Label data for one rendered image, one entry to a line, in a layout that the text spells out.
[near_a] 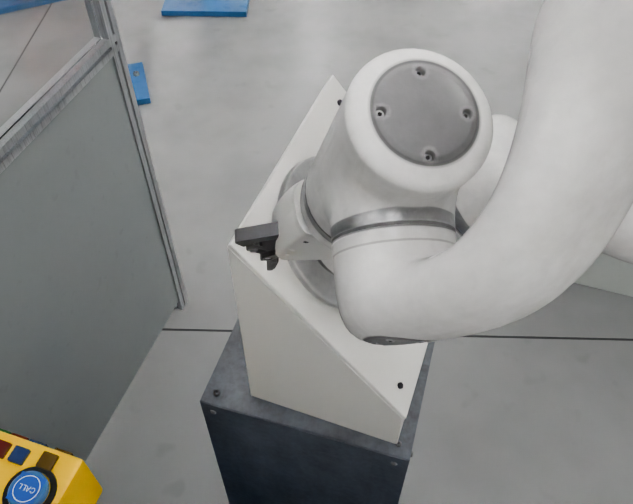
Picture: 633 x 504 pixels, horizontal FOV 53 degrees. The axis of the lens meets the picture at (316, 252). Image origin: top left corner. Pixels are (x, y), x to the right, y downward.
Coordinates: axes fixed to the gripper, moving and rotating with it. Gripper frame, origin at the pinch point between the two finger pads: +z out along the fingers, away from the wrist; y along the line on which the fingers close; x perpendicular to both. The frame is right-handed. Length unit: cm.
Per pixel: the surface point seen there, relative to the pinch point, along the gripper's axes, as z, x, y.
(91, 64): 66, -57, 31
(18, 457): 15.7, 18.0, 31.2
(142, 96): 211, -123, 31
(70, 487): 14.4, 21.5, 25.6
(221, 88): 212, -128, -4
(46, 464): 14.8, 18.9, 28.1
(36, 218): 71, -25, 43
